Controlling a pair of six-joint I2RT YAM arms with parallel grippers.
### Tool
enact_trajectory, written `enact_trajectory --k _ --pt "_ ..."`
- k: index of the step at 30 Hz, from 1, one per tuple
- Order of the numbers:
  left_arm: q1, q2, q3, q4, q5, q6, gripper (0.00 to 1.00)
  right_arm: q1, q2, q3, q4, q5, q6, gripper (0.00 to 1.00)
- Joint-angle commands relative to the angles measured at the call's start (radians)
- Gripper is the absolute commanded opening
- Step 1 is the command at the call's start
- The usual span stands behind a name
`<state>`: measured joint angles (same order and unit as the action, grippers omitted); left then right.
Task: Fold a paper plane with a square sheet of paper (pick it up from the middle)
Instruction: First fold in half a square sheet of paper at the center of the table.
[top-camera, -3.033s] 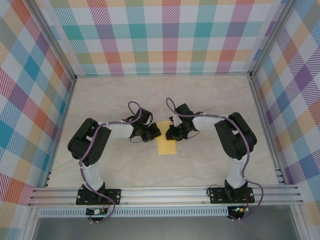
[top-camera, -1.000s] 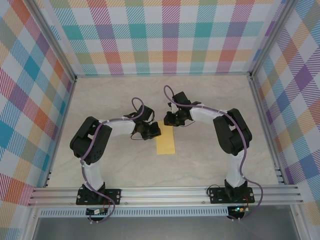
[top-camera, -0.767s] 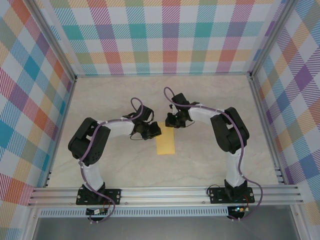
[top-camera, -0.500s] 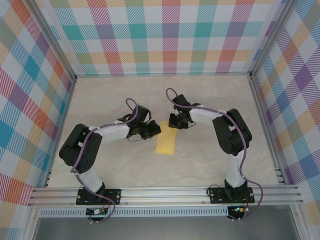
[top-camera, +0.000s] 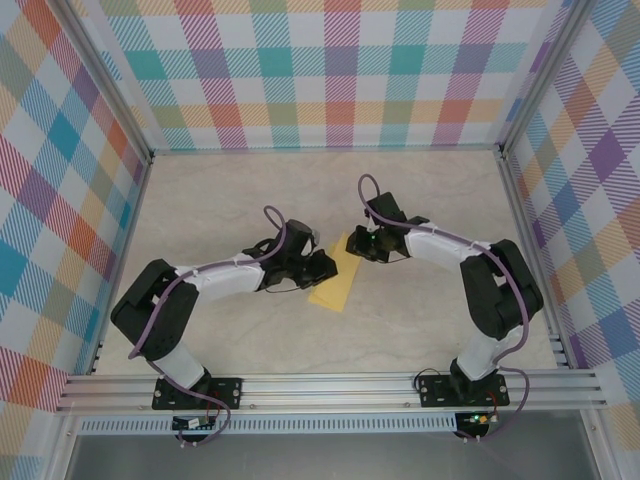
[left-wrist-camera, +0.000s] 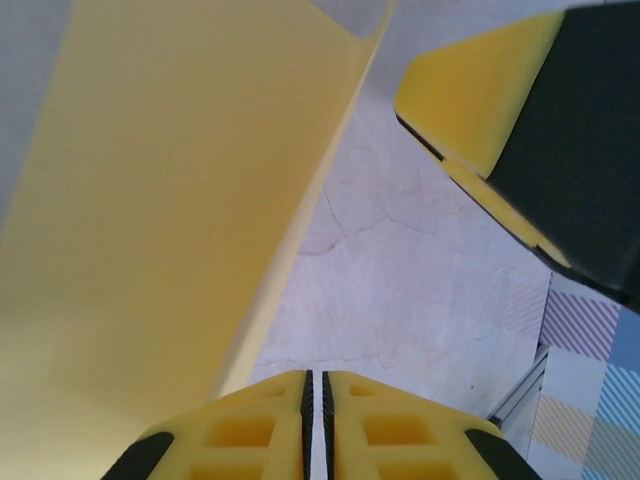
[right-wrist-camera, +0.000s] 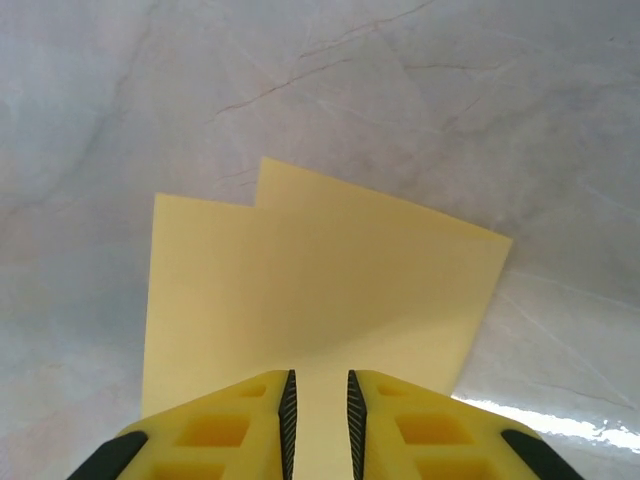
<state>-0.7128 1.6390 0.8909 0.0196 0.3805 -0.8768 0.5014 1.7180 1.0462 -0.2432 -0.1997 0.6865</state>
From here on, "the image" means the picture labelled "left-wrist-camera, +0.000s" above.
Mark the aluminium table side rail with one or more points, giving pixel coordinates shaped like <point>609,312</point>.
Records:
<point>520,395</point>

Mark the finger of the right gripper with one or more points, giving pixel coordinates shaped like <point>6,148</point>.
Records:
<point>575,150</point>
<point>505,210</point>

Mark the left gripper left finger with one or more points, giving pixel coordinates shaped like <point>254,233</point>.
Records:
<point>240,440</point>

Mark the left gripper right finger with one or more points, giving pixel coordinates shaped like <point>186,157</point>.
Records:
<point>400,440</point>

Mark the yellow cloth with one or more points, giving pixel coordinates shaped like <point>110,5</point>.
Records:
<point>150,200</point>

